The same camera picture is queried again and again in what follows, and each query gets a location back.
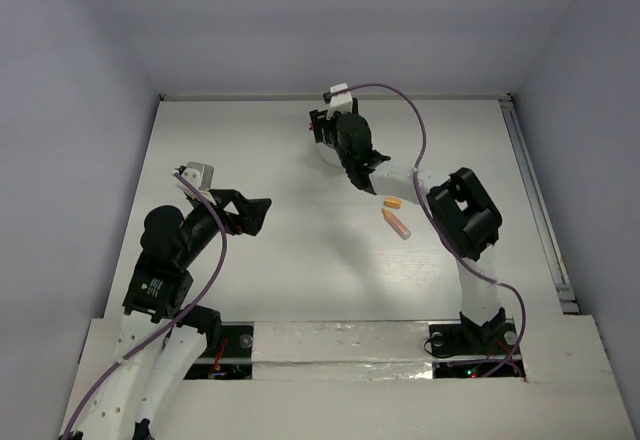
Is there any orange marker cap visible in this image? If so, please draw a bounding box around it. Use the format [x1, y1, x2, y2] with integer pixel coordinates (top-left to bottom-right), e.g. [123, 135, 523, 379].
[383, 197, 403, 209]

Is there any orange pastel highlighter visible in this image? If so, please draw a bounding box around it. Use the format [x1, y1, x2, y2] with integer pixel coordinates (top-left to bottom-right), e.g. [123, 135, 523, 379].
[382, 208, 412, 240]

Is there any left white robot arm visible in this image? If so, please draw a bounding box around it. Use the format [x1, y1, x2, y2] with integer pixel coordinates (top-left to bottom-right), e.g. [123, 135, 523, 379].
[61, 189, 272, 439]

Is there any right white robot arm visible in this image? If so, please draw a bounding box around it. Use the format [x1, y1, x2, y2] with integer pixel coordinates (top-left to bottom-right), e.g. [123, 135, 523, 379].
[309, 95, 506, 359]

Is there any white round desk organizer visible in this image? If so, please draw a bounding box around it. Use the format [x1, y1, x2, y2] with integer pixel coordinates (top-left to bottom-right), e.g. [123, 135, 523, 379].
[317, 143, 342, 168]

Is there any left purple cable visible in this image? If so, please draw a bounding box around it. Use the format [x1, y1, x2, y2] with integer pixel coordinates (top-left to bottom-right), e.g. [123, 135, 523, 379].
[58, 174, 229, 439]

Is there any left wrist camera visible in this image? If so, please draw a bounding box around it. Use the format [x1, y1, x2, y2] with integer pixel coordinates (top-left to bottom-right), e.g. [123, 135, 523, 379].
[172, 161, 214, 201]

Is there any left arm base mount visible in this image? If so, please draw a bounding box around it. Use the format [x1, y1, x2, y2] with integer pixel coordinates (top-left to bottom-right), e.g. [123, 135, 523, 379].
[184, 323, 254, 381]

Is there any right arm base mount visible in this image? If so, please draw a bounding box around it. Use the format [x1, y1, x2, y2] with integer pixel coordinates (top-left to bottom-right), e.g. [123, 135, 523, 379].
[423, 321, 525, 379]

